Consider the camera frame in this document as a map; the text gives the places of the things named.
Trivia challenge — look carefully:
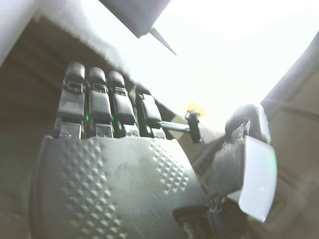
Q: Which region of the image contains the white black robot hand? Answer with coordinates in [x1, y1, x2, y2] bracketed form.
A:
[29, 61, 278, 239]

